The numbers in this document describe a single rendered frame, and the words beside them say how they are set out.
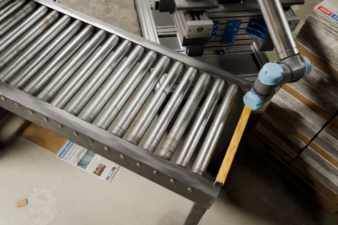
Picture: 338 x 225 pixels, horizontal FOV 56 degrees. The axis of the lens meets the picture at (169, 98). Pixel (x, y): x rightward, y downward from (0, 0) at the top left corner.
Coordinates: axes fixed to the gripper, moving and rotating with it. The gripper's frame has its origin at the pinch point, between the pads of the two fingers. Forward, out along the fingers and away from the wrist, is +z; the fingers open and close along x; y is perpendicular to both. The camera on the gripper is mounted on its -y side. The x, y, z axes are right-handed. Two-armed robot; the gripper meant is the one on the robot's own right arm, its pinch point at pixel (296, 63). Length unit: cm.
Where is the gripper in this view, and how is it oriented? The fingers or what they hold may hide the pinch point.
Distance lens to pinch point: 148.2
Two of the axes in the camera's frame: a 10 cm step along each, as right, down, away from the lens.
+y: 1.0, -5.9, -8.0
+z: 7.0, -5.3, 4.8
